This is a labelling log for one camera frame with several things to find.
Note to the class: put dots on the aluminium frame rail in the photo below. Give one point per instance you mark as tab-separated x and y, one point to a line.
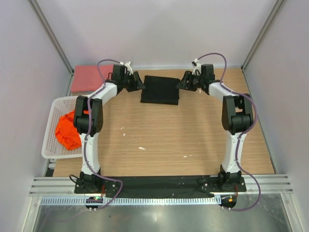
52	186

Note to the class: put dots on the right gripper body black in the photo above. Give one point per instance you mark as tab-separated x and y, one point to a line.
194	81

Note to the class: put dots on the orange t-shirt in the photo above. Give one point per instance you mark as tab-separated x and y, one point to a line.
66	134

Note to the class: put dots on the white slotted cable duct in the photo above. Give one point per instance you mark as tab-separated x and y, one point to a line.
97	201

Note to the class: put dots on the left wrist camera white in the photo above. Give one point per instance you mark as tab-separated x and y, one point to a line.
128	67

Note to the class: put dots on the folded pink t-shirt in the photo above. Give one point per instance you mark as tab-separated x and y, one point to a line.
86	80

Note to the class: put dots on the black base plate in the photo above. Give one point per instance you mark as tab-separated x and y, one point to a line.
158	187

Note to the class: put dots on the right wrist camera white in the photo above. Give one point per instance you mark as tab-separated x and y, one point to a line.
197	67

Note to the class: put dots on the white plastic basket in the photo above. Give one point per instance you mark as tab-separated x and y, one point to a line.
53	125

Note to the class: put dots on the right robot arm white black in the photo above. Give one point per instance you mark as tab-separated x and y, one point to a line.
237	118

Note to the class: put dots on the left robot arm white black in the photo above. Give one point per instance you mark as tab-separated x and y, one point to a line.
109	89

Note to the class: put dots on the black t-shirt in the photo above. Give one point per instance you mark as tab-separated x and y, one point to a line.
160	90

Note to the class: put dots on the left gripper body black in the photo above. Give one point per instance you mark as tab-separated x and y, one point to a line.
130	83

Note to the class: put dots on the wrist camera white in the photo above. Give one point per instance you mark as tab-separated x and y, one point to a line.
128	67
197	67

